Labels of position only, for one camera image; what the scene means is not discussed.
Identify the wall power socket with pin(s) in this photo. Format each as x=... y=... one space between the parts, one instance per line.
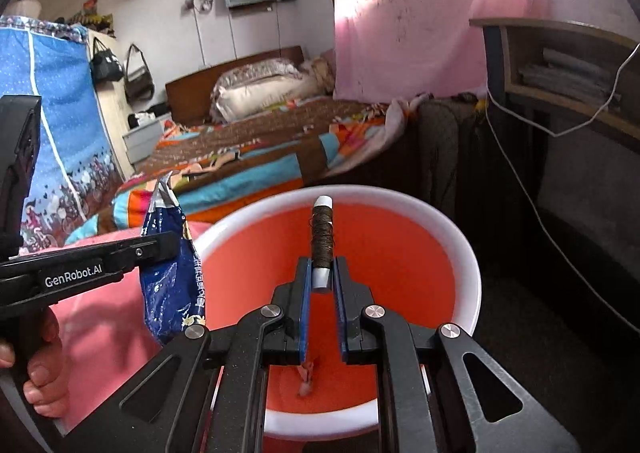
x=200 y=0

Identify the stack of books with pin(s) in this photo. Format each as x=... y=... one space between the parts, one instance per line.
x=565 y=75

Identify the bed with colourful blanket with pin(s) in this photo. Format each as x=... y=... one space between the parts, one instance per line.
x=260 y=143

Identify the small pink scrap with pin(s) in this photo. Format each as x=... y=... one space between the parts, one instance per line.
x=305 y=378

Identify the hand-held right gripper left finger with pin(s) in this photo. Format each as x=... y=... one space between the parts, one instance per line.
x=305 y=318

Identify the dark clothes pile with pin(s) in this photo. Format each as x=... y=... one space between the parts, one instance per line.
x=147 y=117

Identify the black handbag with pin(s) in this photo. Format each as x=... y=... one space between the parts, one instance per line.
x=106 y=65

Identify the blue printed wardrobe cover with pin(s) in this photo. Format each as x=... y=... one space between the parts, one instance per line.
x=65 y=108

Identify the wooden desk shelf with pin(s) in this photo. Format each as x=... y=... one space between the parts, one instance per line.
x=565 y=33

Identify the beige pillows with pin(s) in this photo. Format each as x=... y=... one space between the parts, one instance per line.
x=250 y=70

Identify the person's left hand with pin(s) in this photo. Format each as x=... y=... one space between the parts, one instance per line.
x=50 y=373

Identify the dark cloth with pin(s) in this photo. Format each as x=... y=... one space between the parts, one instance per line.
x=450 y=153

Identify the cream wardrobe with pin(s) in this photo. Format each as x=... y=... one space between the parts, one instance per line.
x=112 y=123

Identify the red and white plastic basin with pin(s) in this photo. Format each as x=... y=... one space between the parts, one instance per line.
x=400 y=258

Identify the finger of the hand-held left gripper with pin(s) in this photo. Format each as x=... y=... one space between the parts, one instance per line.
x=145 y=253

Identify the brown wooden headboard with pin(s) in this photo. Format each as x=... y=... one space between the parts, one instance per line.
x=190 y=93

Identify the beige crumpled cushion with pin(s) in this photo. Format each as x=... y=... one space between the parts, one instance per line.
x=320 y=73

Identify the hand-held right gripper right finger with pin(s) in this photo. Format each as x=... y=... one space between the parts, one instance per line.
x=342 y=318

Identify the blue foil snack wrapper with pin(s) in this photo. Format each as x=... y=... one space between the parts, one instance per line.
x=170 y=293

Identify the cream pillow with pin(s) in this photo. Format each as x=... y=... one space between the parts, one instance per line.
x=265 y=95

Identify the pink curtain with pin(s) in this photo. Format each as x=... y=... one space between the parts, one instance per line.
x=410 y=33

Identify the brown handbag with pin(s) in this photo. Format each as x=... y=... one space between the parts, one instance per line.
x=139 y=85

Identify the brown thread spool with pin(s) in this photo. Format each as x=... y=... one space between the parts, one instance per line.
x=321 y=243

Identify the white nightstand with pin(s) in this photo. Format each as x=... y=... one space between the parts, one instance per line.
x=142 y=143

